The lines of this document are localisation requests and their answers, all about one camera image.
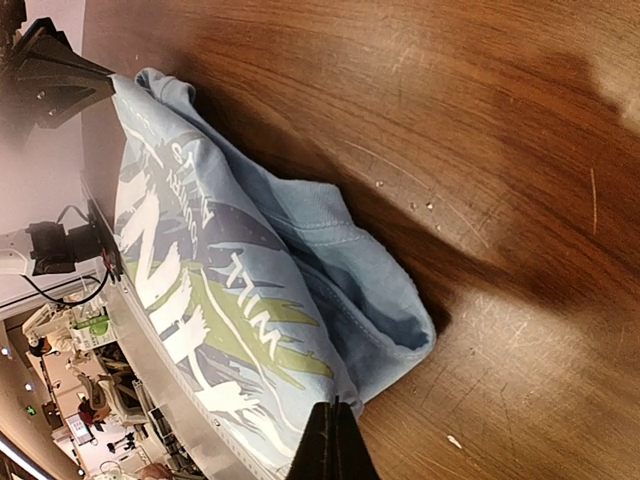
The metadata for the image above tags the light blue printed t-shirt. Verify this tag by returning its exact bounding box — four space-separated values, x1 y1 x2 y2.
112 68 436 476

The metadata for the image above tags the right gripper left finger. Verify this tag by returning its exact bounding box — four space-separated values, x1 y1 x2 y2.
287 402 335 480

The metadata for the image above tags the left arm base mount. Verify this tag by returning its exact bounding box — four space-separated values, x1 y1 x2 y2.
26 199 123 281

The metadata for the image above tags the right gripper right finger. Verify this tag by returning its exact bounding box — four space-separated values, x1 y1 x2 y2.
334 402 380 480

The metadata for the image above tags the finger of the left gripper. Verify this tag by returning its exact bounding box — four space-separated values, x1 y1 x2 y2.
1 17 115 130

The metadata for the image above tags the front aluminium frame rail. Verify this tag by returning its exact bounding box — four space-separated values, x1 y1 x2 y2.
79 169 281 480

